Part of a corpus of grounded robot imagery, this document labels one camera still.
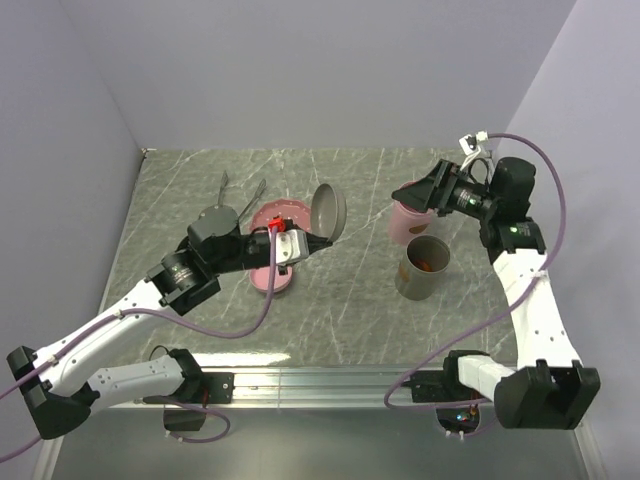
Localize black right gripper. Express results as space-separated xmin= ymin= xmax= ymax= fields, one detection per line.
xmin=392 ymin=159 xmax=499 ymax=221

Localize grey round lid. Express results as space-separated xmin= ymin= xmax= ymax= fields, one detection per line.
xmin=310 ymin=183 xmax=347 ymax=242

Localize pink scalloped plate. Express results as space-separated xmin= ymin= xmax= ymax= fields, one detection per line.
xmin=249 ymin=198 xmax=311 ymax=232

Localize steel serving tongs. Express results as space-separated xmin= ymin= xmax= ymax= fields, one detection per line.
xmin=214 ymin=170 xmax=267 ymax=222

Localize small red sausage toy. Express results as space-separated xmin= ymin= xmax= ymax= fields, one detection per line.
xmin=413 ymin=258 xmax=433 ymax=272

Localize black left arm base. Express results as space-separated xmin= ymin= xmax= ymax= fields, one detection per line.
xmin=142 ymin=371 xmax=235 ymax=405

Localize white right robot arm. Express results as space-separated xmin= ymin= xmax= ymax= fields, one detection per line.
xmin=391 ymin=157 xmax=601 ymax=430

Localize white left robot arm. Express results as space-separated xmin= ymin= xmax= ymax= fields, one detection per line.
xmin=7 ymin=206 xmax=344 ymax=440

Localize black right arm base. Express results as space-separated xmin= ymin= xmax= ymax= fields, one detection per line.
xmin=401 ymin=370 xmax=479 ymax=404

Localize pink tall canister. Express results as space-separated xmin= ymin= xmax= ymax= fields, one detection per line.
xmin=388 ymin=201 xmax=432 ymax=245

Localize pink round lid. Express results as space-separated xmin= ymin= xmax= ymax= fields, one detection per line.
xmin=249 ymin=267 xmax=295 ymax=297

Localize grey tall canister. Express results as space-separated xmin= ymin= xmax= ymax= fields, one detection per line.
xmin=394 ymin=235 xmax=451 ymax=301

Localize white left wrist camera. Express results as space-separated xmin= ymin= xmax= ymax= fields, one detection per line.
xmin=275 ymin=229 xmax=310 ymax=266

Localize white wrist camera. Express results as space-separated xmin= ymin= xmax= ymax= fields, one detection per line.
xmin=275 ymin=229 xmax=310 ymax=266
xmin=459 ymin=131 xmax=492 ymax=169

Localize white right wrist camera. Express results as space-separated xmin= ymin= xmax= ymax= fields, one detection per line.
xmin=459 ymin=131 xmax=492 ymax=169

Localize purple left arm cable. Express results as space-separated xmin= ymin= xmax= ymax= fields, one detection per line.
xmin=0 ymin=224 xmax=289 ymax=464

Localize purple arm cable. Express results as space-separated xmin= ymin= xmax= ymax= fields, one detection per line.
xmin=383 ymin=131 xmax=569 ymax=440
xmin=0 ymin=224 xmax=289 ymax=464

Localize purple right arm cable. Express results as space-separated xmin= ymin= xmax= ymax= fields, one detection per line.
xmin=383 ymin=131 xmax=569 ymax=440

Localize aluminium front rail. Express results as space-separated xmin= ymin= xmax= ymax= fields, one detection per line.
xmin=109 ymin=364 xmax=501 ymax=411

